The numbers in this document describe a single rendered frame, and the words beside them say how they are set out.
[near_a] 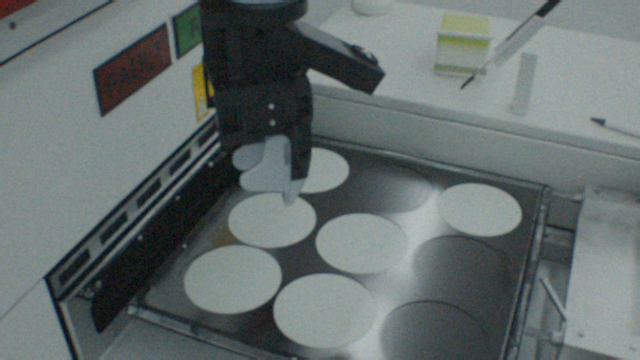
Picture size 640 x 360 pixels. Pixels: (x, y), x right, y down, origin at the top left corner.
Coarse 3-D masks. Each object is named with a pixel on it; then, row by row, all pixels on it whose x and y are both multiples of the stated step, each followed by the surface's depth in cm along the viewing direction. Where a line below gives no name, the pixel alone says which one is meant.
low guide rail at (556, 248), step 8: (544, 240) 81; (552, 240) 80; (560, 240) 80; (568, 240) 80; (528, 248) 82; (544, 248) 81; (552, 248) 81; (560, 248) 80; (568, 248) 80; (544, 256) 82; (552, 256) 81; (560, 256) 81; (568, 256) 80; (568, 264) 81
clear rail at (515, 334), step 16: (544, 192) 80; (544, 208) 77; (544, 224) 75; (528, 256) 71; (528, 272) 68; (528, 288) 66; (528, 304) 65; (512, 320) 63; (512, 336) 61; (512, 352) 60
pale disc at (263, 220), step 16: (240, 208) 78; (256, 208) 78; (272, 208) 78; (288, 208) 78; (304, 208) 78; (240, 224) 75; (256, 224) 75; (272, 224) 75; (288, 224) 75; (304, 224) 75; (256, 240) 73; (272, 240) 73; (288, 240) 73
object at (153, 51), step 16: (160, 32) 65; (144, 48) 63; (160, 48) 66; (112, 64) 59; (128, 64) 62; (144, 64) 64; (160, 64) 67; (112, 80) 60; (128, 80) 62; (144, 80) 65; (112, 96) 60
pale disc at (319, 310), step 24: (288, 288) 67; (312, 288) 67; (336, 288) 67; (360, 288) 67; (288, 312) 64; (312, 312) 64; (336, 312) 64; (360, 312) 64; (288, 336) 62; (312, 336) 62; (336, 336) 62; (360, 336) 62
